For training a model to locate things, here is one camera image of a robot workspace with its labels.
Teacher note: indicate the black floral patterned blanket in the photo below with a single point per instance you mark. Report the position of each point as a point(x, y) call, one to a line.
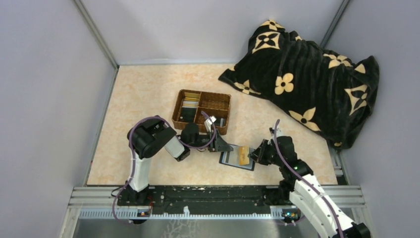
point(321, 89)

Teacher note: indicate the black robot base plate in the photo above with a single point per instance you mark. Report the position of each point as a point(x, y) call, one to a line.
point(214, 200)

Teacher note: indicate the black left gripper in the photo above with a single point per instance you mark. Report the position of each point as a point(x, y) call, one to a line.
point(214, 143)

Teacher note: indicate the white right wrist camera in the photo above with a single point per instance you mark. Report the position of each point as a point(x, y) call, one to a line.
point(275, 132)

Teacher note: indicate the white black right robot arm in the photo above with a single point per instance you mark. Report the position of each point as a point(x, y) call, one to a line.
point(301, 187)

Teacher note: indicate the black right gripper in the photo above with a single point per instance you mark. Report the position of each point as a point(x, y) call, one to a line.
point(262, 153)

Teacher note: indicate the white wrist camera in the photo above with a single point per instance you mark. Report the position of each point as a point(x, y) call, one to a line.
point(275, 132)
point(210, 124)

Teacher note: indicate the brown wicker divided basket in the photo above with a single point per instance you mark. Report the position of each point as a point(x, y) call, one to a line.
point(210, 103)

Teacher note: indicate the black leather card holder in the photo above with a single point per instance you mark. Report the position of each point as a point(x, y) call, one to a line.
point(231, 159)

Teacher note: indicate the aluminium frame rail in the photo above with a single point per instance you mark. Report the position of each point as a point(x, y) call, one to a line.
point(97, 202)

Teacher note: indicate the silver card in basket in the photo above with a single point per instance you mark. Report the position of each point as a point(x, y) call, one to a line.
point(190, 104)

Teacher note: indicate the black card in basket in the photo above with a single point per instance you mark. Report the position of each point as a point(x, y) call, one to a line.
point(187, 115)

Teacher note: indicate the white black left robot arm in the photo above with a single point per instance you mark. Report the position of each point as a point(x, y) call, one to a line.
point(150, 135)

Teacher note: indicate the gold card in basket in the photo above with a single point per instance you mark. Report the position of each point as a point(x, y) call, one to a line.
point(192, 96)

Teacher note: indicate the gold credit card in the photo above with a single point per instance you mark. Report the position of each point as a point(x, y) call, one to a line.
point(243, 158)

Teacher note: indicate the black wallet in basket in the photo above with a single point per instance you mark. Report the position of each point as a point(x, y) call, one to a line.
point(220, 122)

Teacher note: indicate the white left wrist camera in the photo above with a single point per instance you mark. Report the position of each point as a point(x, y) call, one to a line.
point(210, 124)

